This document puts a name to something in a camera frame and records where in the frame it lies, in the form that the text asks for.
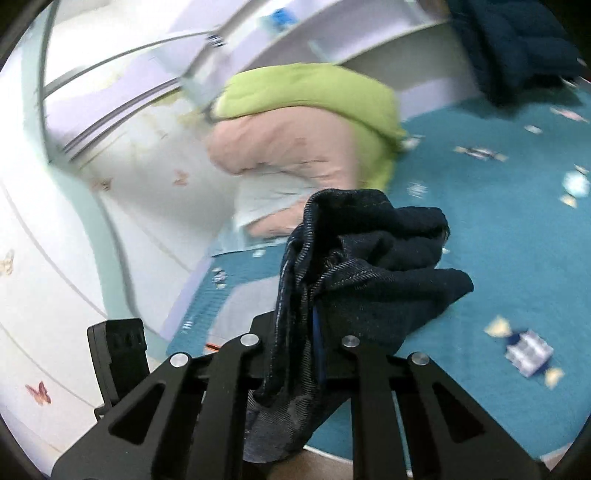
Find lavender headboard shelf unit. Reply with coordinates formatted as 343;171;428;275
40;1;479;160

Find green quilt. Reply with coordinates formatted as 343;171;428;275
213;63;406;190

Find dark blue denim jeans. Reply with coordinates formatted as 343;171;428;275
243;189;474;464

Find navy and yellow puffer jacket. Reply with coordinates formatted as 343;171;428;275
448;0;584;106

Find blue box on shelf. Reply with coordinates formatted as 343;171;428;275
263;8;298;32

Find teal quilted bed mattress cover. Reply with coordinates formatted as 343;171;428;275
163;87;591;462

